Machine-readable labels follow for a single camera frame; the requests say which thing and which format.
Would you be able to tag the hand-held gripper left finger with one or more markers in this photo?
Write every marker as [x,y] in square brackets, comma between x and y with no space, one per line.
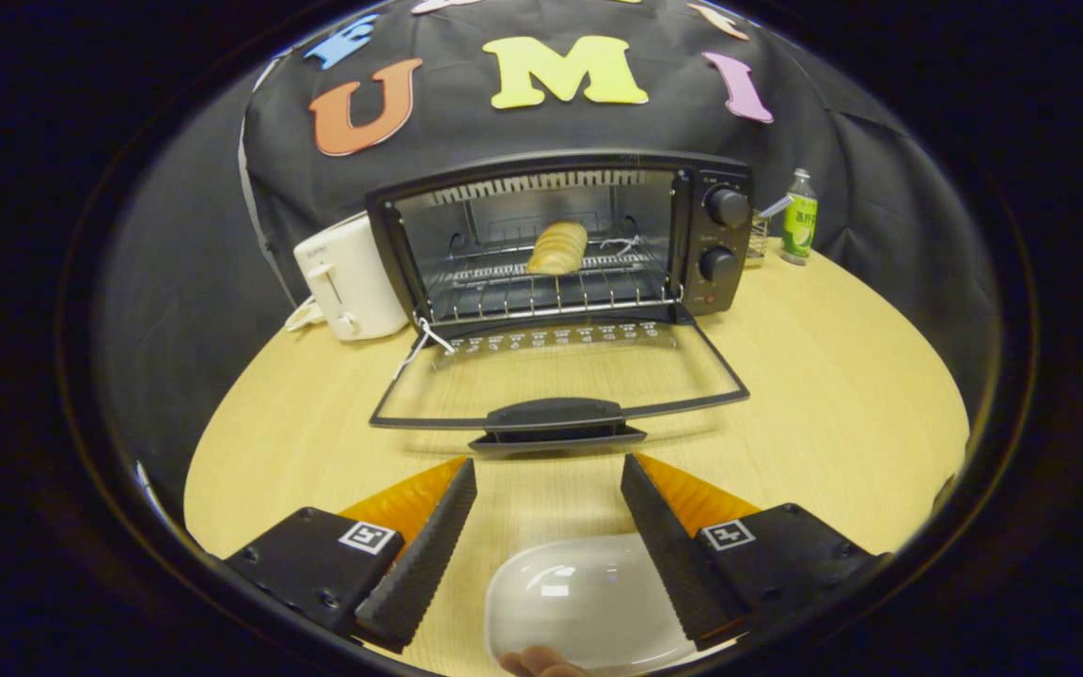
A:
[424,555]

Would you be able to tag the black toaster oven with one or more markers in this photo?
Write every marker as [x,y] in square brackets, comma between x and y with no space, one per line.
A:
[725,235]

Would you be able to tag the green label drink bottle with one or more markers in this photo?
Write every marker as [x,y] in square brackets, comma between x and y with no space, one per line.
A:
[799,226]

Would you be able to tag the white pop-up toaster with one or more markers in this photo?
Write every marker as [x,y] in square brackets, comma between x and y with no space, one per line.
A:
[353,282]

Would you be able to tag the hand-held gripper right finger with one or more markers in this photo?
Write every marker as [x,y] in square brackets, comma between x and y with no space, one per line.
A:
[668,555]

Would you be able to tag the white square plate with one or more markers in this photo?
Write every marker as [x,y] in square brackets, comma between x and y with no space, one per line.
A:
[579,592]

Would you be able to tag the ridged yellow bread roll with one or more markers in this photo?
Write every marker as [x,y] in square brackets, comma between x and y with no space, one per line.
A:
[557,248]

